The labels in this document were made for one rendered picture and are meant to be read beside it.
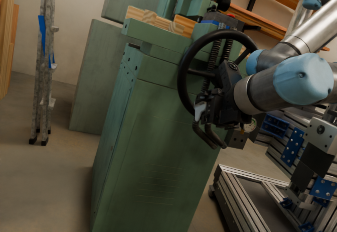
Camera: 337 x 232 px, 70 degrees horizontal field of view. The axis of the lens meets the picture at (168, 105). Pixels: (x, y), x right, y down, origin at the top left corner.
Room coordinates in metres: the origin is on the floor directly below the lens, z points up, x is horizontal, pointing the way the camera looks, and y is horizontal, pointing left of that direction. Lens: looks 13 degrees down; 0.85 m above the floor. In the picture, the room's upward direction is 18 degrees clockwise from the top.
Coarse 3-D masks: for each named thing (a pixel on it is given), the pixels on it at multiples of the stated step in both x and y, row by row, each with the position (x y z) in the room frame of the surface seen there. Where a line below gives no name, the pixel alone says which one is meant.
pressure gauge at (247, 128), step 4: (252, 120) 0.94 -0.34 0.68; (240, 124) 0.95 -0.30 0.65; (244, 124) 0.93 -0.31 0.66; (248, 124) 0.94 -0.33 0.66; (252, 124) 0.94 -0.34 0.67; (256, 124) 0.95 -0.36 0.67; (244, 128) 0.93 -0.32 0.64; (248, 128) 0.94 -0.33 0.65; (252, 128) 0.95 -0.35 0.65; (240, 132) 0.96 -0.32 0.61; (248, 132) 0.94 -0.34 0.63
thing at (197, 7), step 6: (198, 0) 1.05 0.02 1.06; (204, 0) 1.01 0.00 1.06; (192, 6) 1.09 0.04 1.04; (198, 6) 1.03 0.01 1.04; (204, 6) 1.01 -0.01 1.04; (210, 6) 1.02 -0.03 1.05; (192, 12) 1.07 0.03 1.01; (198, 12) 1.01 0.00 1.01; (204, 12) 1.01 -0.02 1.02; (192, 18) 1.13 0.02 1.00; (198, 18) 1.06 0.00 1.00
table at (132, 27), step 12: (132, 24) 0.81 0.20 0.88; (144, 24) 0.82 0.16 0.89; (132, 36) 0.81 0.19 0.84; (144, 36) 0.83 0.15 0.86; (156, 36) 0.84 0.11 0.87; (168, 36) 0.85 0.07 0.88; (180, 36) 0.87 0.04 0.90; (168, 48) 0.86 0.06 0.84; (180, 48) 0.87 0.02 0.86; (204, 60) 0.81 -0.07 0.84; (216, 60) 0.82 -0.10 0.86; (240, 72) 0.97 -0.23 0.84
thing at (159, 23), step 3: (156, 18) 0.99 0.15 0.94; (156, 21) 0.99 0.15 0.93; (159, 21) 1.00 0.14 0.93; (162, 21) 1.00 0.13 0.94; (156, 24) 0.99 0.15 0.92; (159, 24) 1.00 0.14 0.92; (162, 24) 1.00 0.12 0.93; (165, 24) 1.01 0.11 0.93; (168, 24) 1.01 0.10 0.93; (159, 27) 1.00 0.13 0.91; (162, 27) 1.00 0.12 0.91; (165, 27) 1.01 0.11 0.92; (249, 54) 1.15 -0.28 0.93
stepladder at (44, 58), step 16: (48, 0) 1.37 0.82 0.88; (48, 16) 1.37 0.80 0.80; (48, 32) 1.38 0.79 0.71; (48, 48) 1.38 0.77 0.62; (48, 64) 1.40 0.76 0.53; (48, 80) 1.41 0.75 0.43; (48, 96) 1.43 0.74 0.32; (48, 112) 1.46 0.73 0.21; (32, 128) 1.39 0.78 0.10; (48, 128) 1.57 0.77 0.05; (32, 144) 1.38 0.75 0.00
